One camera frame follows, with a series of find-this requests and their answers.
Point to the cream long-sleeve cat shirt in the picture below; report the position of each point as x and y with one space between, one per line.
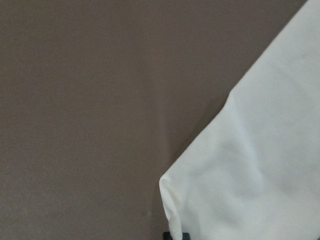
254 172

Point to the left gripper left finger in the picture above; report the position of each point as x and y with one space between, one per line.
167 236

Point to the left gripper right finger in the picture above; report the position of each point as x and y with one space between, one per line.
185 236

